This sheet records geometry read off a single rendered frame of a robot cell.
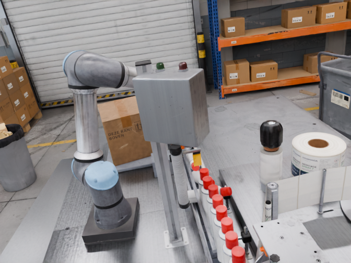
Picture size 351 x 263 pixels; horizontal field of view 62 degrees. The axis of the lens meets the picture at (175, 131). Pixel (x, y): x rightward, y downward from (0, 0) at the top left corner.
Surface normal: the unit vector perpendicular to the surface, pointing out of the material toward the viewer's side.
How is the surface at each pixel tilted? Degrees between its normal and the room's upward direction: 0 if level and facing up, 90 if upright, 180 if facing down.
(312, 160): 90
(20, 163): 92
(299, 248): 0
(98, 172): 8
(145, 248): 0
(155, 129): 90
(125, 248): 0
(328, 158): 90
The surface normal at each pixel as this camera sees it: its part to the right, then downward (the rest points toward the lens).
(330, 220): -0.14, -0.89
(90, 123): 0.51, 0.29
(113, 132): 0.32, 0.38
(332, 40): 0.02, 0.44
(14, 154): 0.81, 0.29
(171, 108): -0.46, 0.45
